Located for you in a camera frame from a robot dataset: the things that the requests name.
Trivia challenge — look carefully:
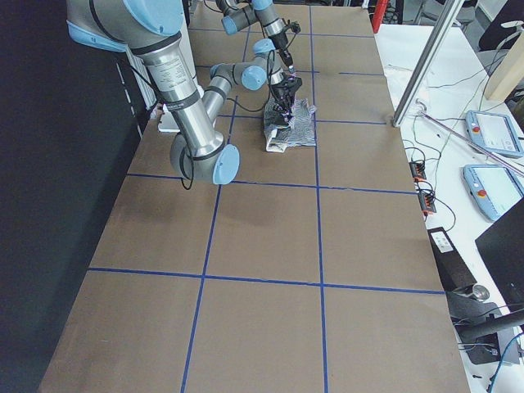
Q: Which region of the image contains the navy white striped polo shirt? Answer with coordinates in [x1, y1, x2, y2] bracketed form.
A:
[263, 97, 316, 153]

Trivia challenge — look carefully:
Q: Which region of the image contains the blue teach pendant far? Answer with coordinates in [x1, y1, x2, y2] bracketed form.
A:
[465, 111, 523, 159]

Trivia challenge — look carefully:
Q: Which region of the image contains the blue teach pendant near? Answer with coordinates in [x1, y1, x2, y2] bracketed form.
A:
[462, 165, 523, 221]

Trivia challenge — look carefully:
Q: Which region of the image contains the black box with label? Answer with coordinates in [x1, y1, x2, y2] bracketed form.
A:
[427, 227, 477, 291]

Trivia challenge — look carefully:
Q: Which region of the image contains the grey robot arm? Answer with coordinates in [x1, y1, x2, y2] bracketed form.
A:
[66, 0, 302, 185]
[215, 0, 300, 75]

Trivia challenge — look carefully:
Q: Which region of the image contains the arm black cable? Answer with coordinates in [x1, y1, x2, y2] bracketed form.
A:
[179, 51, 276, 190]

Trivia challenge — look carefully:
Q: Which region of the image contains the aluminium frame post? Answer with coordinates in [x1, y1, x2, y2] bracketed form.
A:
[391, 0, 464, 127]

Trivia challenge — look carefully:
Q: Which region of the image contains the blue teach pendant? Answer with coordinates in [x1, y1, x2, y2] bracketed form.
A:
[465, 111, 523, 159]
[462, 165, 523, 221]

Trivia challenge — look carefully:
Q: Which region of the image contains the red cylinder object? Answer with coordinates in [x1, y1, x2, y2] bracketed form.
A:
[371, 0, 389, 34]

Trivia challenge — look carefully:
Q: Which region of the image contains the black monitor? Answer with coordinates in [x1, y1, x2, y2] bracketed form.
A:
[475, 201, 523, 311]

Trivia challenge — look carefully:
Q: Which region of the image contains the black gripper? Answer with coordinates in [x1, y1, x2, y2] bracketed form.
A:
[271, 63, 302, 111]
[273, 19, 300, 61]

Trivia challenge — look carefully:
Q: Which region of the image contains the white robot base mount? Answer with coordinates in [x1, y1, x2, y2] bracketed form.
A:
[156, 84, 204, 133]

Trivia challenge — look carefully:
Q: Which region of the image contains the orange black usb hub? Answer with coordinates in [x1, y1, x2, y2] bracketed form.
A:
[409, 160, 427, 183]
[418, 189, 436, 217]

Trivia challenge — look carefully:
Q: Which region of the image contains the metal rod with hook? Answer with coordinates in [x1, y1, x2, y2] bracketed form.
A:
[415, 99, 524, 177]

